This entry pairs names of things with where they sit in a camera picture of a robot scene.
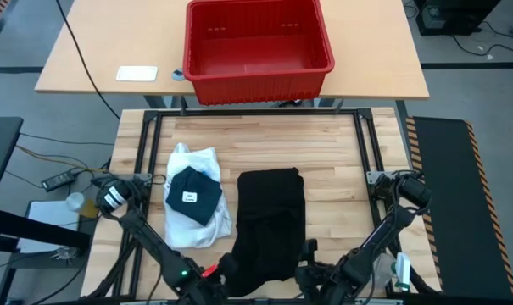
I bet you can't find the black equipment box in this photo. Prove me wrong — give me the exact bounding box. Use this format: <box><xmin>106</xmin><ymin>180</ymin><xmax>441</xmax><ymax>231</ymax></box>
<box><xmin>415</xmin><ymin>0</ymin><xmax>504</xmax><ymax>37</ymax></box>

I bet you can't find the thin black floor wire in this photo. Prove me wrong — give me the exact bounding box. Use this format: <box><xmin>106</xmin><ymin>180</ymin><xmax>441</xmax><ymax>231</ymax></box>
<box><xmin>18</xmin><ymin>132</ymin><xmax>115</xmax><ymax>147</ymax></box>

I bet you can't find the black metal table frame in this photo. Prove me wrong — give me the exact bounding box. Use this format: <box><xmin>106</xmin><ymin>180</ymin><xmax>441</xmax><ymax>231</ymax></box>
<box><xmin>84</xmin><ymin>108</ymin><xmax>442</xmax><ymax>305</ymax></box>

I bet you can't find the black floor cable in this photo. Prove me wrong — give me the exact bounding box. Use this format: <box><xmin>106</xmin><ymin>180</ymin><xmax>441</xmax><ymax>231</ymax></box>
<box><xmin>449</xmin><ymin>19</ymin><xmax>513</xmax><ymax>58</ymax></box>

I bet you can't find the thin orange floor wire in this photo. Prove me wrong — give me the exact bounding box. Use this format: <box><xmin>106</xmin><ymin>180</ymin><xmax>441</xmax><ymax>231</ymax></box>
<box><xmin>14</xmin><ymin>145</ymin><xmax>109</xmax><ymax>174</ymax></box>

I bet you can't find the red plastic laundry basket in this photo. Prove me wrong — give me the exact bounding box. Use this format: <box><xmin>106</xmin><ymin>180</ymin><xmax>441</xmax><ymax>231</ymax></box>
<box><xmin>182</xmin><ymin>0</ymin><xmax>336</xmax><ymax>106</ymax></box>

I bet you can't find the small white device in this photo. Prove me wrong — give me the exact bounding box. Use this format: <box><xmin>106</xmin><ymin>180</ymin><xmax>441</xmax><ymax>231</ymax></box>
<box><xmin>394</xmin><ymin>252</ymin><xmax>411</xmax><ymax>293</ymax></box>

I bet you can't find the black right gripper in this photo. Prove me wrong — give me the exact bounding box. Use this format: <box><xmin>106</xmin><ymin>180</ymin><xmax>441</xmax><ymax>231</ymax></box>
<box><xmin>295</xmin><ymin>238</ymin><xmax>346</xmax><ymax>305</ymax></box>

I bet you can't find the white shirt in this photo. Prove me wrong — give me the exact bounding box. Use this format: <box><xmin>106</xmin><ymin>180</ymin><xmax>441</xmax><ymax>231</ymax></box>
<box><xmin>164</xmin><ymin>142</ymin><xmax>233</xmax><ymax>249</ymax></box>

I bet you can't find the light wood desk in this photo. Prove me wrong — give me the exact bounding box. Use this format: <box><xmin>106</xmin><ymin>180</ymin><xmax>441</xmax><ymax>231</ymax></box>
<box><xmin>34</xmin><ymin>0</ymin><xmax>430</xmax><ymax>101</ymax></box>

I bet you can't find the white board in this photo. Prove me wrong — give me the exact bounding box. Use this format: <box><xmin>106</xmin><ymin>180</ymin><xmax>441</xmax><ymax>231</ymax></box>
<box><xmin>17</xmin><ymin>200</ymin><xmax>81</xmax><ymax>255</ymax></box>

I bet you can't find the silver flat phone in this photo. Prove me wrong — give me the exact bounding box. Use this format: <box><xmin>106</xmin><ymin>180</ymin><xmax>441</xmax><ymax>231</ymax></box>
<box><xmin>115</xmin><ymin>65</ymin><xmax>159</xmax><ymax>82</ymax></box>

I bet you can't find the crumpled clear plastic wrapper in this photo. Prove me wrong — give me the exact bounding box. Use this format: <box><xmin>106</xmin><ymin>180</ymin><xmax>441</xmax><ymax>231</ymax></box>
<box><xmin>51</xmin><ymin>247</ymin><xmax>77</xmax><ymax>261</ymax></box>

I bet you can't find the black power adapter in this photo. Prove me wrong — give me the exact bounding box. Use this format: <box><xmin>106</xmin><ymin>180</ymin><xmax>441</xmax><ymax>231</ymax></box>
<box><xmin>42</xmin><ymin>169</ymin><xmax>77</xmax><ymax>192</ymax></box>

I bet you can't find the dark navy garment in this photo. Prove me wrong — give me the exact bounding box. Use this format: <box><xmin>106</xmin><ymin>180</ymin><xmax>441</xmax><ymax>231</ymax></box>
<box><xmin>165</xmin><ymin>165</ymin><xmax>223</xmax><ymax>227</ymax></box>

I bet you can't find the black garment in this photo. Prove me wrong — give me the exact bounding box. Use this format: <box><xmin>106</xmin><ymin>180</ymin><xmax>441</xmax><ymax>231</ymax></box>
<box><xmin>220</xmin><ymin>167</ymin><xmax>307</xmax><ymax>297</ymax></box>

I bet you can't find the black metal beam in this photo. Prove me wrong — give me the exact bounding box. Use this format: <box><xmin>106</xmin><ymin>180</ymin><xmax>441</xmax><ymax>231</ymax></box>
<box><xmin>0</xmin><ymin>207</ymin><xmax>92</xmax><ymax>252</ymax></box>

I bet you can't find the long black cable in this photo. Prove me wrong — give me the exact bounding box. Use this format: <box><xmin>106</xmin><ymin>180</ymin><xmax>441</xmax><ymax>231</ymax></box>
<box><xmin>54</xmin><ymin>0</ymin><xmax>121</xmax><ymax>121</ymax></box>

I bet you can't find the black hazard-striped floor mat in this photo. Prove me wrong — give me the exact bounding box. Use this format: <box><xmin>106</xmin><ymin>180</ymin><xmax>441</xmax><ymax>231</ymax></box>
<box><xmin>405</xmin><ymin>116</ymin><xmax>513</xmax><ymax>300</ymax></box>

